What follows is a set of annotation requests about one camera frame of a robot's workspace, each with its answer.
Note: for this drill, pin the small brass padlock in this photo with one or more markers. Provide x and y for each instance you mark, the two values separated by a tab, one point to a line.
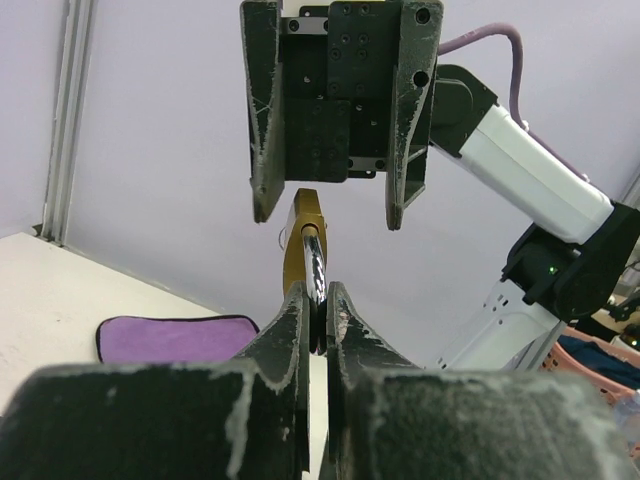
305	246

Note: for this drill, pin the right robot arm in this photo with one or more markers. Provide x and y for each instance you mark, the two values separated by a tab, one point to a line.
567	262

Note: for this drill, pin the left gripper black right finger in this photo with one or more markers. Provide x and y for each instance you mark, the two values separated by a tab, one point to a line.
389	419

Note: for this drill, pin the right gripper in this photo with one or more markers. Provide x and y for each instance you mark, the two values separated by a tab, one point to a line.
339	58

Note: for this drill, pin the purple cloth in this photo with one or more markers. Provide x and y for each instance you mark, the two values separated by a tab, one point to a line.
135	340

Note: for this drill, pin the aluminium frame rail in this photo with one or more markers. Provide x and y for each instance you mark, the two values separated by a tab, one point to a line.
73	65

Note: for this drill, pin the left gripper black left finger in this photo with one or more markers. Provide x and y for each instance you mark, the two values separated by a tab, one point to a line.
246	418

